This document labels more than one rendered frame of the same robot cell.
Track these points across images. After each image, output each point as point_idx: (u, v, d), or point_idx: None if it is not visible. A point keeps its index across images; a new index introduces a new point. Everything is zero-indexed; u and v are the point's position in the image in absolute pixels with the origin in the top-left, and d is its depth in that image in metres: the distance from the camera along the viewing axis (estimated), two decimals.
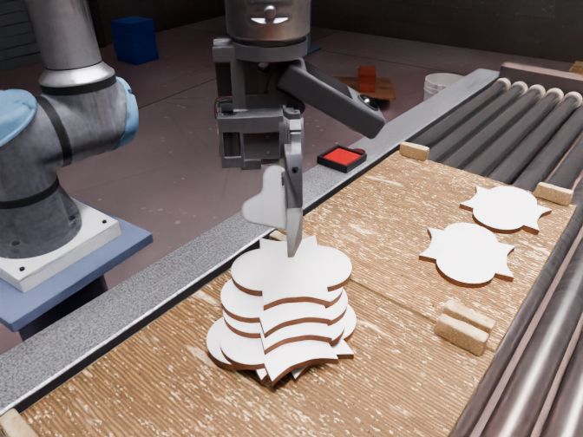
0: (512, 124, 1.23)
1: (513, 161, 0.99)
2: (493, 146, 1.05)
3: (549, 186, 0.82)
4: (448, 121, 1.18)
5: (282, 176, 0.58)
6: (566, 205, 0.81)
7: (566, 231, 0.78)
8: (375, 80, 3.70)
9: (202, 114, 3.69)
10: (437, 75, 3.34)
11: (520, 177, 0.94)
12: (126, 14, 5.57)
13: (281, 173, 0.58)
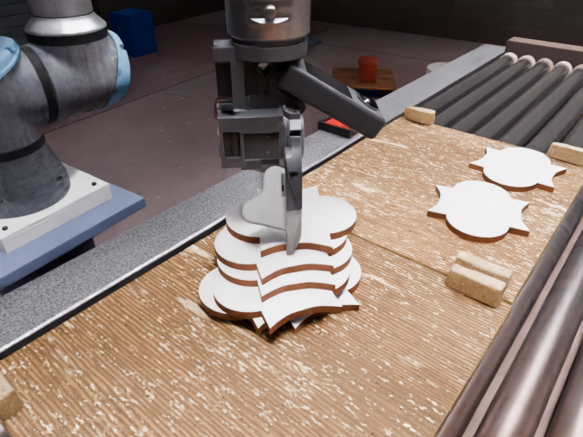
0: (520, 94, 1.18)
1: (523, 127, 0.95)
2: (501, 114, 1.01)
3: (563, 146, 0.78)
4: (454, 91, 1.13)
5: (283, 184, 0.58)
6: (581, 165, 0.77)
7: (582, 192, 0.74)
8: (376, 69, 3.66)
9: (201, 104, 3.64)
10: (439, 64, 3.30)
11: (532, 141, 0.90)
12: (125, 7, 5.53)
13: (282, 181, 0.57)
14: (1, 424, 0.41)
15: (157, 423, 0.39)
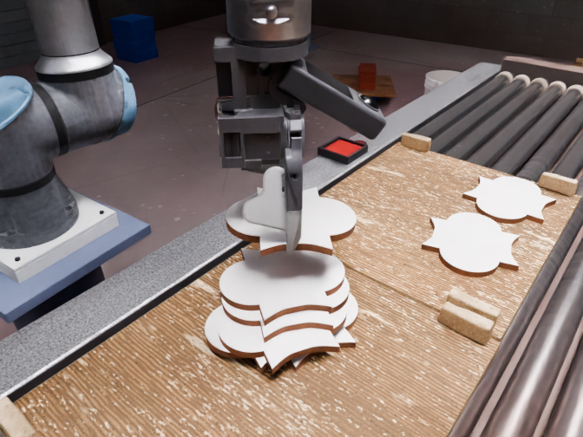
0: (514, 116, 1.21)
1: (516, 153, 0.98)
2: (495, 138, 1.04)
3: (553, 176, 0.81)
4: (450, 114, 1.16)
5: (283, 185, 0.57)
6: (571, 195, 0.80)
7: (571, 222, 0.77)
8: (375, 77, 3.69)
9: (202, 111, 3.67)
10: (438, 72, 3.33)
11: (524, 168, 0.93)
12: (126, 12, 5.56)
13: (282, 182, 0.57)
14: None
15: None
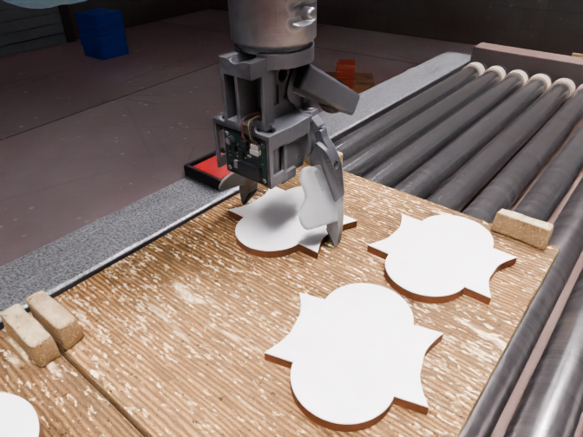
0: (480, 119, 0.91)
1: (471, 172, 0.68)
2: (445, 151, 0.74)
3: (514, 217, 0.51)
4: (391, 115, 0.86)
5: (251, 191, 0.56)
6: (542, 248, 0.50)
7: (540, 295, 0.47)
8: (353, 75, 3.39)
9: (165, 112, 3.37)
10: None
11: (479, 197, 0.63)
12: (97, 6, 5.26)
13: (251, 188, 0.55)
14: None
15: None
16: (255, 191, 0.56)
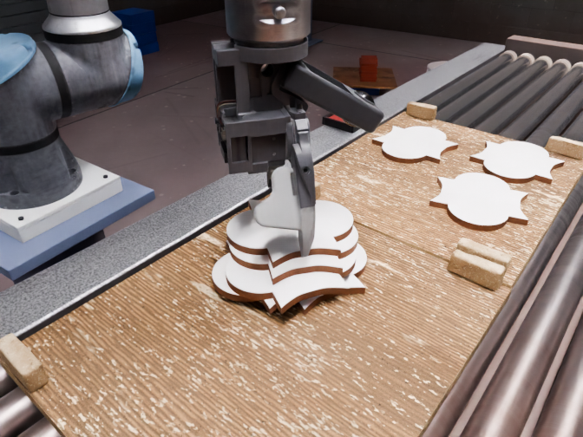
0: (520, 91, 1.21)
1: (522, 122, 0.97)
2: (501, 109, 1.03)
3: (561, 139, 0.80)
4: (455, 88, 1.16)
5: None
6: (579, 158, 0.79)
7: (579, 184, 0.76)
8: (376, 68, 3.68)
9: (203, 103, 3.67)
10: (439, 63, 3.32)
11: (530, 136, 0.92)
12: (126, 6, 5.55)
13: (271, 174, 0.58)
14: (28, 397, 0.43)
15: (176, 395, 0.41)
16: None
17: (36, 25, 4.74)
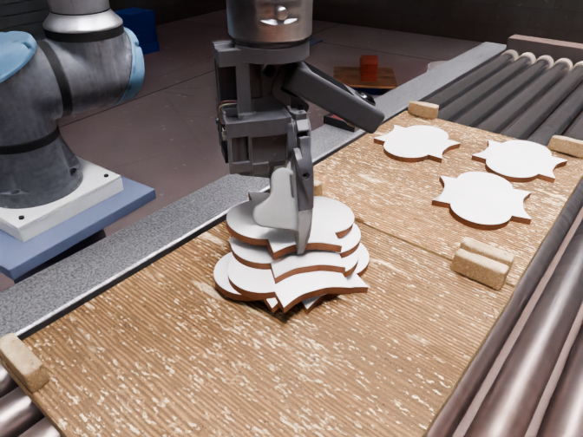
0: (520, 91, 1.20)
1: (524, 121, 0.97)
2: (503, 108, 1.03)
3: (564, 138, 0.80)
4: (456, 87, 1.15)
5: None
6: (581, 157, 0.79)
7: (582, 183, 0.76)
8: (376, 68, 3.68)
9: (203, 102, 3.66)
10: (440, 63, 3.32)
11: (533, 135, 0.92)
12: (126, 6, 5.55)
13: None
14: (29, 397, 0.43)
15: (178, 395, 0.41)
16: None
17: (36, 25, 4.74)
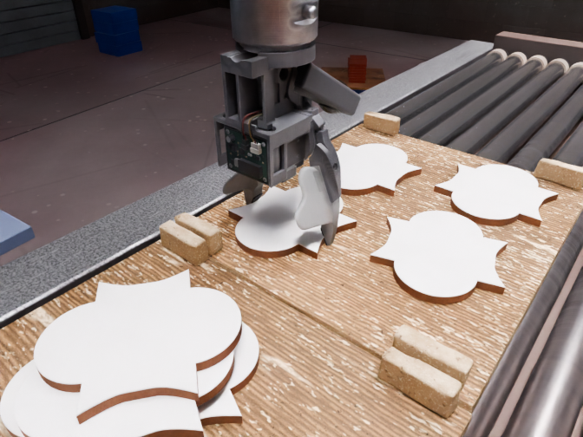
0: (507, 97, 1.02)
1: (507, 137, 0.78)
2: (483, 120, 0.84)
3: (554, 163, 0.61)
4: (430, 93, 0.97)
5: (256, 195, 0.56)
6: (578, 188, 0.60)
7: (579, 224, 0.57)
8: (365, 69, 3.49)
9: (182, 105, 3.48)
10: None
11: (517, 155, 0.74)
12: (110, 4, 5.36)
13: (255, 192, 0.55)
14: None
15: None
16: (260, 195, 0.56)
17: (14, 23, 4.55)
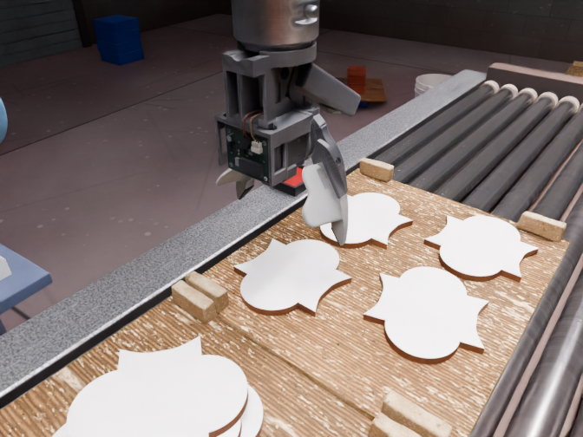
0: (498, 133, 1.07)
1: (495, 181, 0.83)
2: (473, 162, 0.89)
3: (535, 217, 0.66)
4: (423, 131, 1.02)
5: (247, 187, 0.56)
6: (557, 241, 0.65)
7: (557, 277, 0.62)
8: (364, 81, 3.54)
9: (184, 116, 3.53)
10: (429, 76, 3.18)
11: (503, 201, 0.78)
12: (112, 12, 5.41)
13: (247, 185, 0.56)
14: None
15: None
16: (252, 187, 0.56)
17: (17, 33, 4.60)
